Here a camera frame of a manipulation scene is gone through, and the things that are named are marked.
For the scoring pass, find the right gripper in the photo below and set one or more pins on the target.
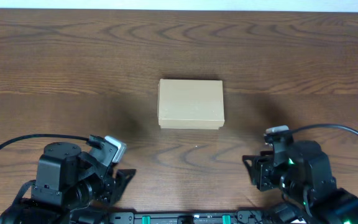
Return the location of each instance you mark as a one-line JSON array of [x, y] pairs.
[[260, 173]]

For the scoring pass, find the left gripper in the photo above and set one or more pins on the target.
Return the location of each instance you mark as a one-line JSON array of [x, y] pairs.
[[115, 183]]

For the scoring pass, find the cardboard box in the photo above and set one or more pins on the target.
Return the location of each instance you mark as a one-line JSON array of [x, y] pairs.
[[190, 104]]

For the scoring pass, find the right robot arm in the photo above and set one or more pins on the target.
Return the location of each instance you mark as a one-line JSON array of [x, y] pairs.
[[302, 172]]

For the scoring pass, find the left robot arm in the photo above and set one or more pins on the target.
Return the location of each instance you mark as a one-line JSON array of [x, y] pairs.
[[67, 181]]

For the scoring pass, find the black mounting rail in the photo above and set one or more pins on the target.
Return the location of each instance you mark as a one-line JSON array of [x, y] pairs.
[[230, 217]]

